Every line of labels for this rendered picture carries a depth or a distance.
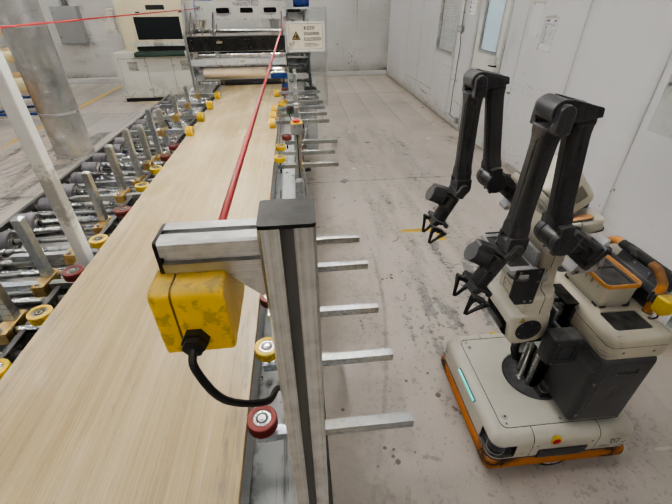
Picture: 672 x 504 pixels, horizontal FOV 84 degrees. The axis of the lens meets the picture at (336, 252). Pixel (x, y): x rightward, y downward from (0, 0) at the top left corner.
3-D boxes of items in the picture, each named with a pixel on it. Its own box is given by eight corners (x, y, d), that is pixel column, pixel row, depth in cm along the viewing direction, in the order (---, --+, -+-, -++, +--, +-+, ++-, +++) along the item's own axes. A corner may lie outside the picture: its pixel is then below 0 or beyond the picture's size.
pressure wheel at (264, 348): (265, 382, 121) (261, 358, 115) (254, 366, 127) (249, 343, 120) (286, 369, 125) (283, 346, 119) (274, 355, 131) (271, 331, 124)
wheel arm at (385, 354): (390, 354, 131) (391, 346, 128) (392, 362, 128) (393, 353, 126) (264, 365, 127) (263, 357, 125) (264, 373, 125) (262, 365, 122)
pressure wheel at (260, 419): (281, 452, 103) (277, 428, 96) (251, 456, 102) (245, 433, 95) (280, 425, 109) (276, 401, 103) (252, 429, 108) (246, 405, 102)
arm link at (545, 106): (617, 92, 84) (588, 84, 92) (557, 103, 84) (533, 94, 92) (576, 254, 109) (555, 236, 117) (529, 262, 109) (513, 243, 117)
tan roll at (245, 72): (307, 75, 500) (306, 65, 493) (307, 76, 490) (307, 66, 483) (197, 78, 489) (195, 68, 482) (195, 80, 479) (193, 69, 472)
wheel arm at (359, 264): (366, 266, 171) (367, 258, 169) (368, 270, 168) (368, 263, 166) (270, 272, 168) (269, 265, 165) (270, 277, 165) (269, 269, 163)
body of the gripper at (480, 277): (473, 292, 113) (488, 274, 110) (460, 273, 122) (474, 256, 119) (489, 299, 115) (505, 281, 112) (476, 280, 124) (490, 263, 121)
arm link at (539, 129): (583, 105, 84) (555, 95, 93) (559, 105, 84) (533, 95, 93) (527, 261, 108) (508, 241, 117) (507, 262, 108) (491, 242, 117)
